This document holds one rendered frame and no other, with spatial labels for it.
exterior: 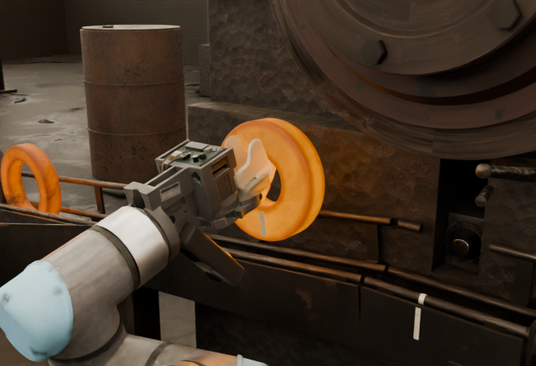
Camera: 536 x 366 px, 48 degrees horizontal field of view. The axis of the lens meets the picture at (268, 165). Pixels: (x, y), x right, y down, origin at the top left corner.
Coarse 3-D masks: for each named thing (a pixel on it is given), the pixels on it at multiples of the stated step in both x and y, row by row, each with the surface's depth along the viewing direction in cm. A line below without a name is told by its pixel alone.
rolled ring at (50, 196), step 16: (32, 144) 126; (16, 160) 126; (32, 160) 122; (48, 160) 123; (16, 176) 131; (48, 176) 121; (16, 192) 131; (48, 192) 121; (32, 208) 131; (48, 208) 122
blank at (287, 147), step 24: (264, 120) 73; (264, 144) 73; (288, 144) 71; (312, 144) 72; (288, 168) 71; (312, 168) 70; (288, 192) 72; (312, 192) 70; (264, 216) 75; (288, 216) 73; (312, 216) 72
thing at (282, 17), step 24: (288, 24) 72; (288, 48) 73; (312, 72) 72; (336, 96) 70; (360, 120) 69; (384, 120) 67; (528, 120) 57; (408, 144) 66; (432, 144) 64; (456, 144) 62; (480, 144) 61; (504, 144) 59; (528, 144) 58
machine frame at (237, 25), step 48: (240, 0) 96; (240, 48) 98; (240, 96) 100; (288, 96) 94; (336, 144) 83; (384, 144) 79; (336, 192) 85; (384, 192) 80; (432, 192) 76; (528, 192) 68; (288, 240) 93; (336, 240) 87; (384, 240) 82; (432, 240) 77; (528, 240) 69; (480, 288) 74; (240, 336) 104; (288, 336) 97
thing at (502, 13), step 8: (504, 0) 48; (512, 0) 47; (496, 8) 48; (504, 8) 48; (512, 8) 47; (496, 16) 48; (504, 16) 48; (512, 16) 47; (520, 16) 48; (496, 24) 48; (504, 24) 48; (512, 24) 48; (368, 40) 56; (376, 40) 55; (368, 48) 56; (376, 48) 55; (384, 48) 55; (368, 56) 56; (376, 56) 56; (384, 56) 56; (376, 64) 56
